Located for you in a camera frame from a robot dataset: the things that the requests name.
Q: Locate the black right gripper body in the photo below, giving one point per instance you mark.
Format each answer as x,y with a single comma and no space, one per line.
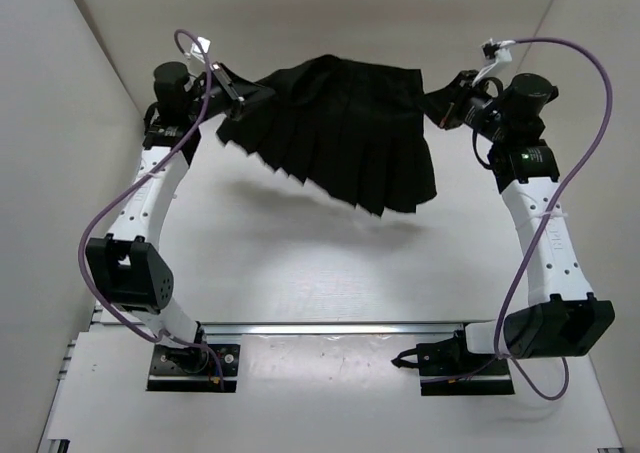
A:
469,106

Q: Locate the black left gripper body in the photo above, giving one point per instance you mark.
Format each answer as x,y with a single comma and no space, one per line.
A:
219,96

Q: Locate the black pleated skirt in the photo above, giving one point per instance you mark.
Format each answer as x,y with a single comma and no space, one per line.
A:
354,129

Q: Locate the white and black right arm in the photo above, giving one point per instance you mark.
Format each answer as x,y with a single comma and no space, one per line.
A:
563,317

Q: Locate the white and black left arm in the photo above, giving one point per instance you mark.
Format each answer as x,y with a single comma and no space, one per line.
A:
119,252

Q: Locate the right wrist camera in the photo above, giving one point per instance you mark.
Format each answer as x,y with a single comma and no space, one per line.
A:
497,56

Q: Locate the aluminium frame rail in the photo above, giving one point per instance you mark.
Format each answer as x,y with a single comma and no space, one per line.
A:
219,329

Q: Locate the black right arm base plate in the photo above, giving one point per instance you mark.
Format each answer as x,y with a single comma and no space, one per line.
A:
447,368

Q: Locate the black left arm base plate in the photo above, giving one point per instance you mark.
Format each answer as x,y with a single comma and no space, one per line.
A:
194,371

